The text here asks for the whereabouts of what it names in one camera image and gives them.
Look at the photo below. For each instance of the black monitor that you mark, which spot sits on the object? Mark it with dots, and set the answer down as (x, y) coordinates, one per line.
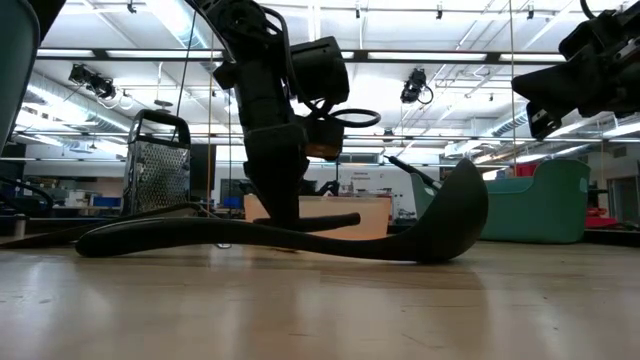
(232, 189)

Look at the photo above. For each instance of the background black robot arm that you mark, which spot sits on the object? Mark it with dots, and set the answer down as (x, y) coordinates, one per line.
(330, 189)

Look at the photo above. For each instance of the teal plastic bin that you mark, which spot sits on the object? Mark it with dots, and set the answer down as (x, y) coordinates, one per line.
(540, 210)
(15, 60)

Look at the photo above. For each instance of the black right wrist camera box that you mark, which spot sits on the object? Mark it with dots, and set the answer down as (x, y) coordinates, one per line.
(595, 35)

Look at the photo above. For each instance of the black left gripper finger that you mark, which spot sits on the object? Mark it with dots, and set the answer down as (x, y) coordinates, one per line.
(280, 185)

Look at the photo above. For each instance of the black plastic ladle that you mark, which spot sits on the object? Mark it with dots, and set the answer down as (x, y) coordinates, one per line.
(440, 225)

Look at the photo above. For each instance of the black plastic spatula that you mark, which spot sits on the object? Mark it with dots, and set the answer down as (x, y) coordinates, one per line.
(330, 221)

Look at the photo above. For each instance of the silver ventilation duct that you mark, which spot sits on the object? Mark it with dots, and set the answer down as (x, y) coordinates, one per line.
(172, 20)
(60, 100)
(505, 129)

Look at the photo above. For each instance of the black ceiling spotlight cluster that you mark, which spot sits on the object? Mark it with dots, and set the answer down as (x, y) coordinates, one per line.
(102, 86)

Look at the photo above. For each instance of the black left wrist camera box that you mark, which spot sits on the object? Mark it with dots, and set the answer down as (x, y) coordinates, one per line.
(320, 70)

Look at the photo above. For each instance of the red storage bin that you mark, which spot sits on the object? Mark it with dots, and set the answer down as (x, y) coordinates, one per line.
(600, 220)

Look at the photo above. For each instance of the black overhead bar with lights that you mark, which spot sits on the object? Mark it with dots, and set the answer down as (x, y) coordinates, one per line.
(492, 57)

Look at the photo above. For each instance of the white cylinder post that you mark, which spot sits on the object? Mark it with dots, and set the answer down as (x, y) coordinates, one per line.
(20, 226)

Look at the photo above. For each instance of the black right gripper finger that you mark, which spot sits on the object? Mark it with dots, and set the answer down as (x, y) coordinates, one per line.
(542, 122)
(550, 87)

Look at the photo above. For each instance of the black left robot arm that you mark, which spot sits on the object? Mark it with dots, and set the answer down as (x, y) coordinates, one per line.
(240, 20)

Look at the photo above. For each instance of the blue storage bin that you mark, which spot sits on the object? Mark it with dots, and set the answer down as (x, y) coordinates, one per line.
(107, 202)

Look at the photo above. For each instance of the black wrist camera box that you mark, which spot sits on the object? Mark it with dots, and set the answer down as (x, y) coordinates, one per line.
(320, 70)
(595, 35)

